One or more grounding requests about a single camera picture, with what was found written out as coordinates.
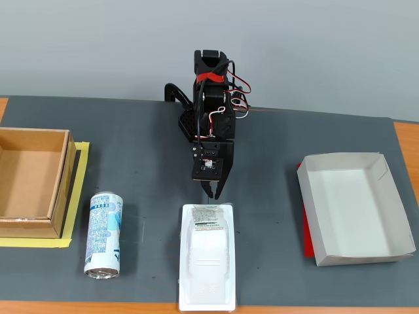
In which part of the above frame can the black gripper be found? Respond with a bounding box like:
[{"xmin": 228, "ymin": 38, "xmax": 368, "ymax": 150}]
[{"xmin": 192, "ymin": 140, "xmax": 235, "ymax": 200}]

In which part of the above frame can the white plastic blister package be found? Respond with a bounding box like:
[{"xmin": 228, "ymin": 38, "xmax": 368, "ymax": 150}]
[{"xmin": 178, "ymin": 203, "xmax": 237, "ymax": 311}]

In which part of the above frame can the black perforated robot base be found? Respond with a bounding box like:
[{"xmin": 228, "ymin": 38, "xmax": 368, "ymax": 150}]
[{"xmin": 177, "ymin": 109, "xmax": 197, "ymax": 142}]

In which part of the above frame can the gray paper box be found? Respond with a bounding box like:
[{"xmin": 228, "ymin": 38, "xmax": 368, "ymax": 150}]
[{"xmin": 297, "ymin": 151, "xmax": 416, "ymax": 268}]

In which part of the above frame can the brown cardboard box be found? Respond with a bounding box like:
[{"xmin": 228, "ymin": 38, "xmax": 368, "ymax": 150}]
[{"xmin": 0, "ymin": 127, "xmax": 78, "ymax": 239}]

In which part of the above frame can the black table clamp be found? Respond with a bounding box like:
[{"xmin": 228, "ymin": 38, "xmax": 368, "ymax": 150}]
[{"xmin": 164, "ymin": 82, "xmax": 192, "ymax": 109}]

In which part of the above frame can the red paper sheet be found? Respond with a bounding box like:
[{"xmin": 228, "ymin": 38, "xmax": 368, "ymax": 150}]
[{"xmin": 296, "ymin": 162, "xmax": 317, "ymax": 259}]

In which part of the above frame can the red tape strip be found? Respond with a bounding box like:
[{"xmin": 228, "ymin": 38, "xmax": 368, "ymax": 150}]
[{"xmin": 195, "ymin": 72, "xmax": 227, "ymax": 84}]

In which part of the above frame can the white and blue drink can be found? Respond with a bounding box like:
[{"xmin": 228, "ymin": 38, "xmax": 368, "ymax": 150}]
[{"xmin": 83, "ymin": 191, "xmax": 124, "ymax": 281}]

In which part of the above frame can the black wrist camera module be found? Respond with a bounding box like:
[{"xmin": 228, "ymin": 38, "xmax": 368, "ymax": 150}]
[{"xmin": 191, "ymin": 158, "xmax": 224, "ymax": 183}]

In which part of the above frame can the short white red servo cable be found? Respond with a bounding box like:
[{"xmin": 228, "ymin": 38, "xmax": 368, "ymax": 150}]
[{"xmin": 206, "ymin": 106, "xmax": 227, "ymax": 138}]

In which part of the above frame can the black camera cable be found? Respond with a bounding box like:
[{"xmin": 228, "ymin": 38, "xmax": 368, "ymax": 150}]
[{"xmin": 195, "ymin": 60, "xmax": 236, "ymax": 147}]

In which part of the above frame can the red white black servo cable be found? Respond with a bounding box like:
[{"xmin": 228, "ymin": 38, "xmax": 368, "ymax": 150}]
[{"xmin": 225, "ymin": 61, "xmax": 253, "ymax": 118}]

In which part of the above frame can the yellow tape frame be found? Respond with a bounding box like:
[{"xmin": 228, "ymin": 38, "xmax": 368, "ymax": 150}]
[{"xmin": 0, "ymin": 141, "xmax": 91, "ymax": 249}]

